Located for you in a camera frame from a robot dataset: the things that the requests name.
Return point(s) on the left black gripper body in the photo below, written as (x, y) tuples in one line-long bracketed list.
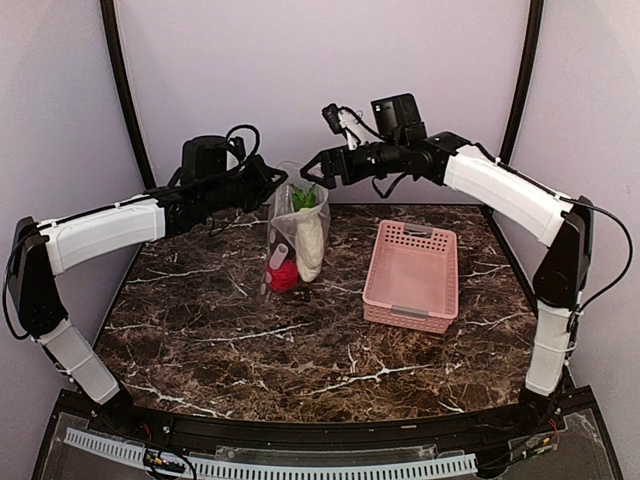
[(251, 189)]

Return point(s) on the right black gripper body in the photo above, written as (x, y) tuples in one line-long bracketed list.
[(353, 170)]

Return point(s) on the green toy leaf vegetable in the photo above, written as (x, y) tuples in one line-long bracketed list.
[(303, 197)]

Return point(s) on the clear zip top bag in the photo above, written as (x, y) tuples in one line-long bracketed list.
[(281, 225)]

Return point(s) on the white toy radish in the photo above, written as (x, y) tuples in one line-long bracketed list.
[(309, 245)]

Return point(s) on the red toy strawberry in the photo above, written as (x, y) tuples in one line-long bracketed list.
[(284, 278)]

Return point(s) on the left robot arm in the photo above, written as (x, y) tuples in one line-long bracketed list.
[(216, 173)]

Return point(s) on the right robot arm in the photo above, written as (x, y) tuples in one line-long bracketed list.
[(563, 224)]

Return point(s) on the pink plastic basket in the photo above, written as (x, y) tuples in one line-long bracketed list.
[(412, 281)]

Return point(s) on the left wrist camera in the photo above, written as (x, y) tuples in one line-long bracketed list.
[(236, 154)]

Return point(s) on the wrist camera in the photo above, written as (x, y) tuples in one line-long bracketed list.
[(236, 154), (347, 123)]

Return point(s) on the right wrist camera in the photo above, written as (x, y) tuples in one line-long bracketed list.
[(347, 123)]

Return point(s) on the left black frame post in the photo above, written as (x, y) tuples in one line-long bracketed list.
[(124, 93)]

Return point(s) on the black frame post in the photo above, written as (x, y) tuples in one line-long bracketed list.
[(124, 93), (525, 72)]

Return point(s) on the right black frame post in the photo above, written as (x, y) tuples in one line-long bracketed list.
[(525, 72)]

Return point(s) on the white slotted cable duct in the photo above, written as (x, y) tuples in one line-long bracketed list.
[(247, 463)]

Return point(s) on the black front rail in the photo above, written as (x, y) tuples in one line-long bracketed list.
[(482, 431)]

